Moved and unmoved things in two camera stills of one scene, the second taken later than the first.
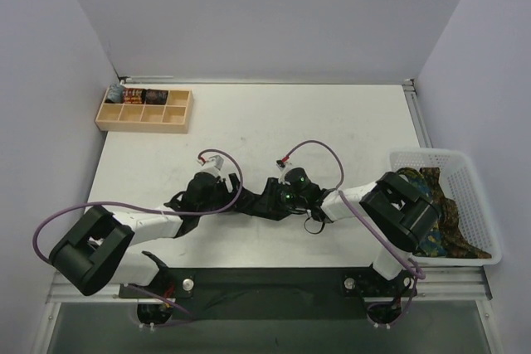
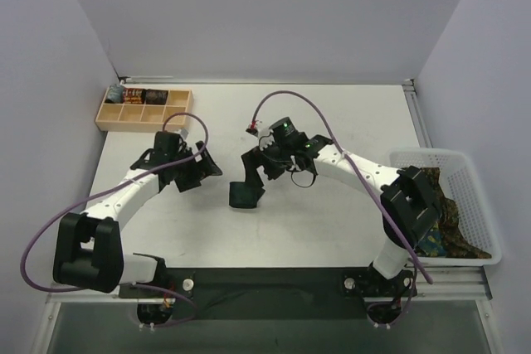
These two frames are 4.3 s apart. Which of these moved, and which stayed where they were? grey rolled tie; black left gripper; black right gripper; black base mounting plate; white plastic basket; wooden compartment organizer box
Moved: black left gripper; black right gripper
Stayed: black base mounting plate; grey rolled tie; white plastic basket; wooden compartment organizer box
